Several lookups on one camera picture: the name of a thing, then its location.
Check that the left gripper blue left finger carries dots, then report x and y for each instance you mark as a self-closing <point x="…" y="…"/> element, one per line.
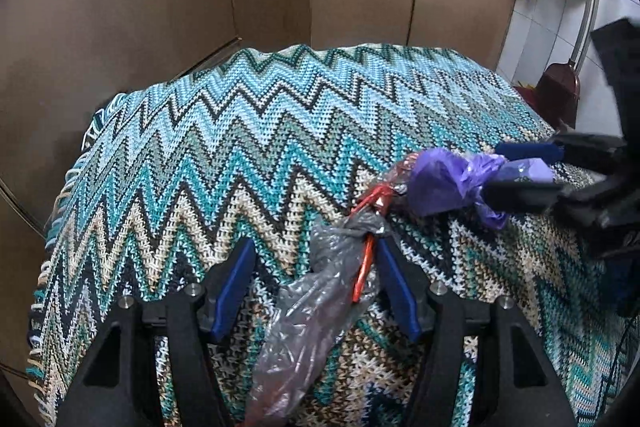
<point x="229" y="284"/>

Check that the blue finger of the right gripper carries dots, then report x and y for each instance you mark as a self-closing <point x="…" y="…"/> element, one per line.
<point x="548" y="152"/>
<point x="521" y="196"/>

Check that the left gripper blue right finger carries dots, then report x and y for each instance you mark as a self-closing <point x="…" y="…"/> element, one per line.
<point x="395" y="283"/>

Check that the purple gloves plastic bundle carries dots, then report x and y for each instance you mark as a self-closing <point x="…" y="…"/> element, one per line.
<point x="437" y="180"/>

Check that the brown lower kitchen cabinets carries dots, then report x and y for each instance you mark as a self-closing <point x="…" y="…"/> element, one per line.
<point x="64" y="60"/>

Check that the blue gloved right hand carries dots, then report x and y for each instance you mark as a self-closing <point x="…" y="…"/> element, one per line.
<point x="621" y="284"/>

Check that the maroon dustpan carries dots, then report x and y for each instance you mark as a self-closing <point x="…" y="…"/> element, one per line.
<point x="530" y="94"/>

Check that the maroon broom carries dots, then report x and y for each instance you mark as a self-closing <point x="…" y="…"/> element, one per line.
<point x="558" y="89"/>

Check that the zigzag teal knitted blanket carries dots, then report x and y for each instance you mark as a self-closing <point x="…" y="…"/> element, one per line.
<point x="264" y="146"/>

